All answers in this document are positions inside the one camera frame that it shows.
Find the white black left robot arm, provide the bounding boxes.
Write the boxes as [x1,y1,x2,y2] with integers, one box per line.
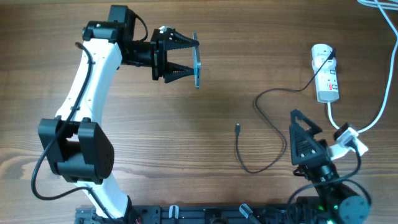
[38,5,200,223]

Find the Galaxy S25 smartphone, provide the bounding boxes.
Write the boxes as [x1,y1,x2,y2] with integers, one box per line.
[193,46,201,89]

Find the white plug adapter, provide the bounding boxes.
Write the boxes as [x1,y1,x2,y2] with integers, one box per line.
[312,53,336,72]

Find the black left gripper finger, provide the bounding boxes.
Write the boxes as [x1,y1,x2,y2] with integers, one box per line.
[166,29,199,50]
[164,62,194,83]

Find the white power strip cord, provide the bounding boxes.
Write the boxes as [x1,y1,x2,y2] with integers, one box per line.
[326,0,398,134]

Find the white cables at corner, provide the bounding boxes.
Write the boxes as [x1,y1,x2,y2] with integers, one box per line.
[356,0,398,11]

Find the black USB charger cable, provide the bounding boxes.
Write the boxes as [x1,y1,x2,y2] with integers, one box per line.
[235,48,337,175]

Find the white power strip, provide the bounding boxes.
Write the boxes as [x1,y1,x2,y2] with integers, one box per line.
[312,44,340,103]

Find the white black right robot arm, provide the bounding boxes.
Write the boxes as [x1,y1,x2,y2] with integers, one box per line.
[286,110,372,223]

